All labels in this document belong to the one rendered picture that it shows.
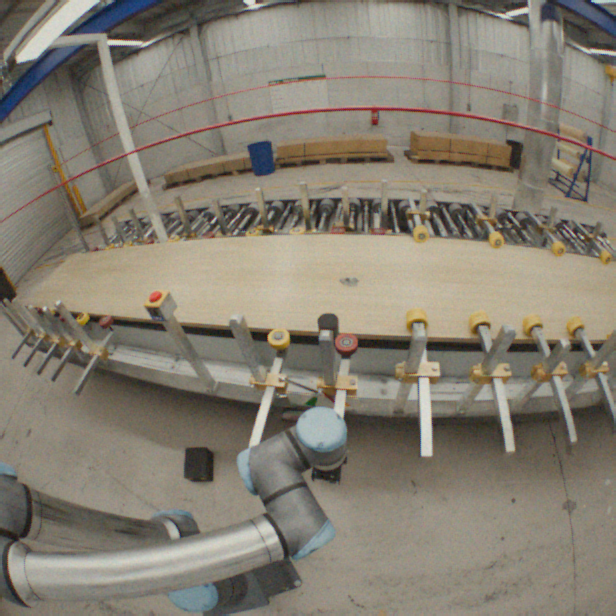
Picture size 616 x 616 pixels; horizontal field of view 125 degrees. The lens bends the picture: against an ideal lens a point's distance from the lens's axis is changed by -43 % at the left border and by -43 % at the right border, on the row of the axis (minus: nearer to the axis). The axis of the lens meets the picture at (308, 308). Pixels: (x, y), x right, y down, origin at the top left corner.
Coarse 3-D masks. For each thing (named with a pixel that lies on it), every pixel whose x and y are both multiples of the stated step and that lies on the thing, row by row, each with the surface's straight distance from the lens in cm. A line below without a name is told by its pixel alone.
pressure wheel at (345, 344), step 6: (342, 336) 101; (348, 336) 101; (354, 336) 101; (336, 342) 99; (342, 342) 100; (348, 342) 99; (354, 342) 99; (336, 348) 99; (342, 348) 98; (348, 348) 98; (354, 348) 98; (342, 354) 99; (348, 354) 99
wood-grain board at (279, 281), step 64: (128, 256) 220; (192, 256) 174; (256, 256) 151; (320, 256) 142; (384, 256) 141; (448, 256) 149; (512, 256) 169; (576, 256) 210; (192, 320) 127; (256, 320) 114; (384, 320) 108; (448, 320) 113; (512, 320) 126
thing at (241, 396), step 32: (64, 352) 212; (160, 384) 140; (192, 384) 131; (224, 384) 124; (352, 416) 109; (384, 416) 108; (416, 416) 110; (448, 416) 113; (480, 416) 118; (512, 416) 125; (544, 416) 138
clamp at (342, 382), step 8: (320, 376) 97; (336, 376) 96; (344, 376) 95; (352, 376) 95; (320, 384) 95; (336, 384) 94; (344, 384) 94; (328, 392) 97; (336, 392) 96; (352, 392) 95
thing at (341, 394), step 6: (342, 360) 100; (348, 360) 100; (342, 366) 99; (348, 366) 99; (342, 372) 98; (348, 372) 99; (342, 390) 94; (336, 396) 93; (342, 396) 93; (336, 402) 92; (342, 402) 92; (336, 408) 91; (342, 408) 91; (342, 414) 90
